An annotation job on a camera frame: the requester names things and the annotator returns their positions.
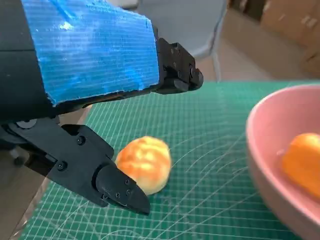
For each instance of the pink bowl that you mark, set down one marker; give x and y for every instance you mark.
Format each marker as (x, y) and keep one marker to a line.
(270, 140)

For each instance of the green cutting mat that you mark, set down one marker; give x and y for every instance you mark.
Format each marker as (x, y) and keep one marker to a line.
(205, 120)

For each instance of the printed cardboard box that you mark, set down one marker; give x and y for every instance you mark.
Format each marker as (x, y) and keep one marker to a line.
(292, 22)

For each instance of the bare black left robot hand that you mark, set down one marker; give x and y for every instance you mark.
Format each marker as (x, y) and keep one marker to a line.
(87, 50)

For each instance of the grey mesh chair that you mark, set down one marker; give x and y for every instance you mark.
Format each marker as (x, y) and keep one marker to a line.
(190, 25)

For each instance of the round toy bread bun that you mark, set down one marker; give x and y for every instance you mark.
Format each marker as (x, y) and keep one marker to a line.
(147, 162)

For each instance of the rectangular toy bread loaf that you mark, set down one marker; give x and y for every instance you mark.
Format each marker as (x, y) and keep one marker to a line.
(305, 160)

